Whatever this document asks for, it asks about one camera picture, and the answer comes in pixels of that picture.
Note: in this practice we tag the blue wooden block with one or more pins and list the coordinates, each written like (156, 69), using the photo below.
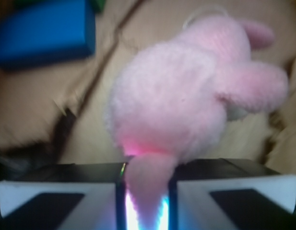
(48, 32)

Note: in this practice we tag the brown paper bag tray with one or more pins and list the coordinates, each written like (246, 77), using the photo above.
(57, 111)

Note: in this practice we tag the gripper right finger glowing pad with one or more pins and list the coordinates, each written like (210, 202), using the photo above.
(230, 194)

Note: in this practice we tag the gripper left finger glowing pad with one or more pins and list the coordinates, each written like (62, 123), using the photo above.
(67, 197)

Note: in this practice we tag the pink plush bunny toy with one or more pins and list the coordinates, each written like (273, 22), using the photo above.
(172, 102)

